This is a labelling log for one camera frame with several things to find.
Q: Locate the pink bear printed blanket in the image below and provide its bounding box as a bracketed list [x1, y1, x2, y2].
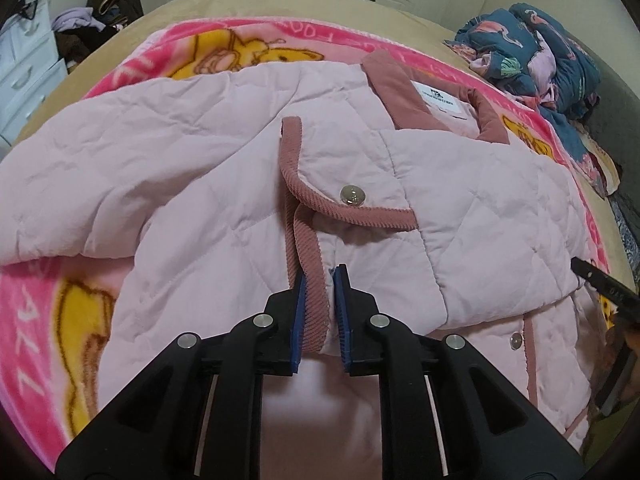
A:
[0, 17, 615, 476]

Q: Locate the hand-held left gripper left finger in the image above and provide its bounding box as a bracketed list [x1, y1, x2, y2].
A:
[55, 271, 308, 480]

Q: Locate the purple garment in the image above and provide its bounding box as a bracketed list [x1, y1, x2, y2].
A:
[52, 6, 107, 32]

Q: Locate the dark brown clothes pile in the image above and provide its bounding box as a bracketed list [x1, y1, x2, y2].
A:
[57, 0, 146, 68]

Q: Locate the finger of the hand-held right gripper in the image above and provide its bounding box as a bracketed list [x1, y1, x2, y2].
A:
[570, 257, 640, 319]
[594, 352, 640, 417]

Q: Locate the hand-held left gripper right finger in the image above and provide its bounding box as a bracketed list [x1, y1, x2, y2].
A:
[332, 264, 586, 480]

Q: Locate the floral pillow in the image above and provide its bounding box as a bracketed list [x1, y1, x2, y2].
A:
[575, 125, 622, 198]

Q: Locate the bed with tan sheet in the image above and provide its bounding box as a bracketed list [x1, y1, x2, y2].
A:
[0, 0, 635, 286]

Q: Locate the blue flamingo print quilt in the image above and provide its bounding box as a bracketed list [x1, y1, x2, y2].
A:
[442, 2, 608, 171]

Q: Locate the pink quilted jacket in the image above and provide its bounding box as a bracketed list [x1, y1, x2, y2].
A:
[0, 55, 607, 480]

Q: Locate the white drawer chest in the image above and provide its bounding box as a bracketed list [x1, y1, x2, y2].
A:
[0, 0, 69, 148]

